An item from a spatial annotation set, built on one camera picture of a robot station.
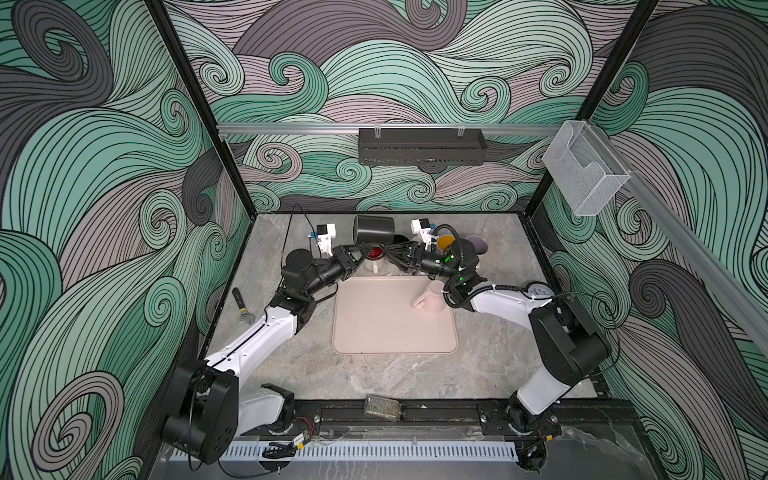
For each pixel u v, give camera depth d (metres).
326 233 0.71
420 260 0.69
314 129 1.98
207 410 0.40
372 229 0.74
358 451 0.70
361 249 0.73
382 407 0.72
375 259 0.74
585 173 0.76
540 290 0.95
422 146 0.96
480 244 0.96
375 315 0.94
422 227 0.75
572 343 0.46
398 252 0.72
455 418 0.74
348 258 0.67
